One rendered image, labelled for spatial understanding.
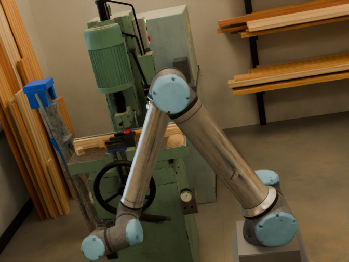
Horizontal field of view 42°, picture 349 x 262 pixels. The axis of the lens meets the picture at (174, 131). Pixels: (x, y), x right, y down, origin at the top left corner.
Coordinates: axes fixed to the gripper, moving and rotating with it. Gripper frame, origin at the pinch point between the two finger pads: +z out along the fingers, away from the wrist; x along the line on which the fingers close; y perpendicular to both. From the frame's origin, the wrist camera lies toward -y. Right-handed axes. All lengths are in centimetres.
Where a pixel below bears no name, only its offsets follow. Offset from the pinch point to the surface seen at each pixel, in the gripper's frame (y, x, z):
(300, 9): 118, -135, 194
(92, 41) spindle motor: 86, 0, 13
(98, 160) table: 30.1, 8.9, 24.4
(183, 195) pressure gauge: 6.5, -29.4, 26.3
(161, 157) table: 26.6, -22.0, 25.6
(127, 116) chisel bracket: 49, -8, 30
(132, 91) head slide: 62, -11, 39
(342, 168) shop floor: -14, -141, 166
